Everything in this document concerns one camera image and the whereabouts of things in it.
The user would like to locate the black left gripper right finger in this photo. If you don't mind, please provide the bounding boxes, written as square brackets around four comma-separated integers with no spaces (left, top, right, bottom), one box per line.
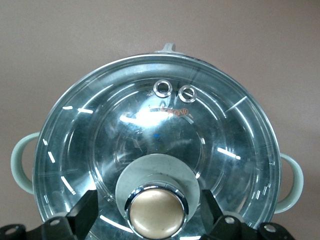
[199,189,296,240]

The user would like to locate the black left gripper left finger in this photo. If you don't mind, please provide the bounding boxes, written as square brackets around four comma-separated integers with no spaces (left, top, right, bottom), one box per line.
[0,189,98,240]

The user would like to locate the glass pot lid with knob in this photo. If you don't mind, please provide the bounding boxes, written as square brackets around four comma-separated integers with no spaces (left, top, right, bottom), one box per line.
[32,53,282,240]

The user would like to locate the brown table cover sheet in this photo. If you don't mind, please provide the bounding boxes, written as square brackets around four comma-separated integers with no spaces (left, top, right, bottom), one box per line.
[0,0,320,240]

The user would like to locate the steel pot pale green handles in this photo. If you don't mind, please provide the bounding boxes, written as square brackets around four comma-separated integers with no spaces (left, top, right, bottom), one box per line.
[10,42,305,240]

